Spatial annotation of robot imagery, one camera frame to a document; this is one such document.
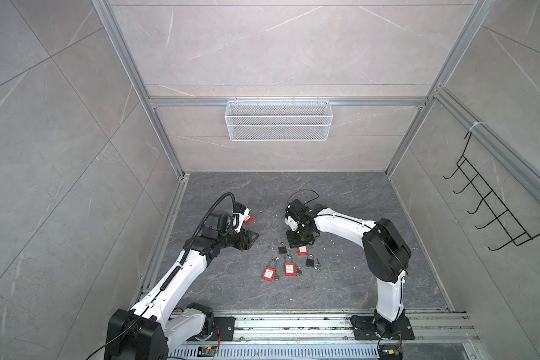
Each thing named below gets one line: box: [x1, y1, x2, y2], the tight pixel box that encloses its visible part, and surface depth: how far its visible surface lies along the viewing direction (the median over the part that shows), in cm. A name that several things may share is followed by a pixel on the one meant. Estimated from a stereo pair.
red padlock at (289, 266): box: [284, 253, 297, 277], surface depth 87 cm
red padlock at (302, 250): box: [297, 246, 309, 257], surface depth 92 cm
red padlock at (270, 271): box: [261, 257, 280, 283], surface depth 87 cm
